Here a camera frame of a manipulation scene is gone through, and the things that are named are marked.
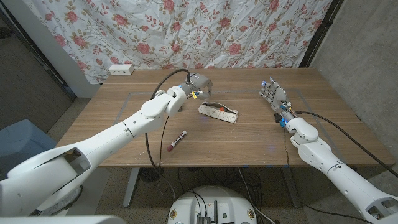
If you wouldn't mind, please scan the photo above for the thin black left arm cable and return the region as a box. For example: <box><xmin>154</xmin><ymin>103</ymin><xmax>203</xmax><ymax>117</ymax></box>
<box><xmin>157</xmin><ymin>115</ymin><xmax>170</xmax><ymax>200</ymax></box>

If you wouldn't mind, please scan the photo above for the red and white pen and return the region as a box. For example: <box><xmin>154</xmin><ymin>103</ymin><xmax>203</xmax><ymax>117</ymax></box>
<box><xmin>166</xmin><ymin>130</ymin><xmax>188</xmax><ymax>152</ymax></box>

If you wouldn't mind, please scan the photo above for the black backdrop stand pole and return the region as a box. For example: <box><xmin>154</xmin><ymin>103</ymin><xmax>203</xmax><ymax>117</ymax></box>
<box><xmin>298</xmin><ymin>0</ymin><xmax>345</xmax><ymax>68</ymax></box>

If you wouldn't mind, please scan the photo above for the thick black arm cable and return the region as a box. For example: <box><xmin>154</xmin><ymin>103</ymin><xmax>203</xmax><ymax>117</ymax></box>
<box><xmin>295</xmin><ymin>110</ymin><xmax>398</xmax><ymax>180</ymax></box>
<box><xmin>144</xmin><ymin>68</ymin><xmax>191</xmax><ymax>200</ymax></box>

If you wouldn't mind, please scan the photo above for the white table leg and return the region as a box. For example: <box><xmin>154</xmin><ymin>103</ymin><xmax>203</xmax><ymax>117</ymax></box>
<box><xmin>123</xmin><ymin>167</ymin><xmax>141</xmax><ymax>208</ymax></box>

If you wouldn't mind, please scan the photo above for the white sneaker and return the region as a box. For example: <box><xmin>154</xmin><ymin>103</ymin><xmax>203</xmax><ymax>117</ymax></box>
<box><xmin>37</xmin><ymin>185</ymin><xmax>84</xmax><ymax>216</ymax></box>

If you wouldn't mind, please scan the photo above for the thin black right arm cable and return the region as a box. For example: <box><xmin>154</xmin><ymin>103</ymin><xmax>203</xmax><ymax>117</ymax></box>
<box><xmin>283</xmin><ymin>126</ymin><xmax>290</xmax><ymax>167</ymax></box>

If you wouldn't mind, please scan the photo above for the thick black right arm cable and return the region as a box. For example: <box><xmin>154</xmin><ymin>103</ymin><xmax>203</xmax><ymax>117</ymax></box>
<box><xmin>295</xmin><ymin>110</ymin><xmax>398</xmax><ymax>180</ymax></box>

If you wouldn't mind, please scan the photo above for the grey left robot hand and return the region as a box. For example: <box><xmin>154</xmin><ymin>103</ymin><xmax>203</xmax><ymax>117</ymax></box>
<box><xmin>178</xmin><ymin>73</ymin><xmax>215</xmax><ymax>100</ymax></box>

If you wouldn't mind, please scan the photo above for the blue-grey bin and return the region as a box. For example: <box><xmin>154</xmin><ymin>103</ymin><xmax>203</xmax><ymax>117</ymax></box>
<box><xmin>0</xmin><ymin>119</ymin><xmax>58</xmax><ymax>170</ymax></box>

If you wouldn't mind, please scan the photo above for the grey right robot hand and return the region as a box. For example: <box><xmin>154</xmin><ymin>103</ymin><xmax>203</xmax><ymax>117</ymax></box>
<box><xmin>258</xmin><ymin>76</ymin><xmax>298</xmax><ymax>125</ymax></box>

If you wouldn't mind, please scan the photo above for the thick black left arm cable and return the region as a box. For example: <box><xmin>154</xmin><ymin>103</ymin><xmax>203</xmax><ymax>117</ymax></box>
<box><xmin>144</xmin><ymin>68</ymin><xmax>191</xmax><ymax>200</ymax></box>

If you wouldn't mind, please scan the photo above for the white power strip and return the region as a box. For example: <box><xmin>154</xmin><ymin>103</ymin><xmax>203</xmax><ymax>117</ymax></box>
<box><xmin>108</xmin><ymin>63</ymin><xmax>135</xmax><ymax>76</ymax></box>

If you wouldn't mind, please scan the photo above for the white robot torso edge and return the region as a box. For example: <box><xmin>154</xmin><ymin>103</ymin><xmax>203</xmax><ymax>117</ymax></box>
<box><xmin>0</xmin><ymin>214</ymin><xmax>127</xmax><ymax>224</ymax></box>

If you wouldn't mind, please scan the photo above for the black round disc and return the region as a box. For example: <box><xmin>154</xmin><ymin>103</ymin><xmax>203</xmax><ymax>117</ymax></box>
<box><xmin>139</xmin><ymin>167</ymin><xmax>165</xmax><ymax>183</ymax></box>

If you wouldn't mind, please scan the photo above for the floral backdrop cloth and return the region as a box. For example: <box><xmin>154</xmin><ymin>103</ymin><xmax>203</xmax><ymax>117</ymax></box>
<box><xmin>21</xmin><ymin>0</ymin><xmax>333</xmax><ymax>85</ymax></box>

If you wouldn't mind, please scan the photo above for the black frame bar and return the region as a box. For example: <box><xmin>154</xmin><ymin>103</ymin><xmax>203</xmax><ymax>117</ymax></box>
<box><xmin>0</xmin><ymin>6</ymin><xmax>78</xmax><ymax>101</ymax></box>

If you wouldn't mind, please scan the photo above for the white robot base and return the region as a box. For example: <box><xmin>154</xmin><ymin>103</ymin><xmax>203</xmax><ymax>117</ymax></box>
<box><xmin>167</xmin><ymin>185</ymin><xmax>258</xmax><ymax>224</ymax></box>

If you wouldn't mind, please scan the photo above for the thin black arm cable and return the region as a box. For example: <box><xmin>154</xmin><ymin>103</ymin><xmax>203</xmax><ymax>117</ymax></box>
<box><xmin>283</xmin><ymin>126</ymin><xmax>290</xmax><ymax>167</ymax></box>
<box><xmin>157</xmin><ymin>115</ymin><xmax>170</xmax><ymax>200</ymax></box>

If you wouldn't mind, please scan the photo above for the white patterned pen bag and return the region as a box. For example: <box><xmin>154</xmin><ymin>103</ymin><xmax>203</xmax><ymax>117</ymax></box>
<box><xmin>198</xmin><ymin>101</ymin><xmax>239</xmax><ymax>124</ymax></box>

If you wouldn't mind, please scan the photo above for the grey table leg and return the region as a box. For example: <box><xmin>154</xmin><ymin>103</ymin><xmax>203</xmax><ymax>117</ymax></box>
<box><xmin>281</xmin><ymin>167</ymin><xmax>302</xmax><ymax>208</ymax></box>

